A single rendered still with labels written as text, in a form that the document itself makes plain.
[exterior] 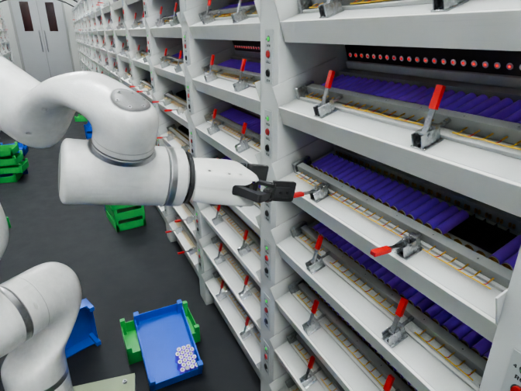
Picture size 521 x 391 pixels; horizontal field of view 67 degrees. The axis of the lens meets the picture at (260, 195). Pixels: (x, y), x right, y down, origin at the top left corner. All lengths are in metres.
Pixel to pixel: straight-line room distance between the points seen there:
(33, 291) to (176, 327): 0.99
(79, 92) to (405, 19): 0.45
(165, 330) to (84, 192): 1.31
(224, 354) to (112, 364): 0.45
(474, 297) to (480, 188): 0.16
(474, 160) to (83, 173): 0.50
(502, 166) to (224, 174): 0.36
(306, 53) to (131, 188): 0.60
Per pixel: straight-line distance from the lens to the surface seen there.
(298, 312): 1.14
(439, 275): 0.68
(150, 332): 1.78
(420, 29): 0.64
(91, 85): 0.52
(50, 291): 0.90
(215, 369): 1.72
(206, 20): 1.45
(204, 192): 0.55
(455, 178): 0.60
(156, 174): 0.53
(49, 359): 0.96
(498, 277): 0.65
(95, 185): 0.52
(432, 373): 0.78
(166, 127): 2.34
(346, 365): 1.02
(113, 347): 1.90
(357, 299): 0.89
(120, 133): 0.48
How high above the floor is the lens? 1.24
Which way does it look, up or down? 22 degrees down
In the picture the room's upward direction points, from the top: straight up
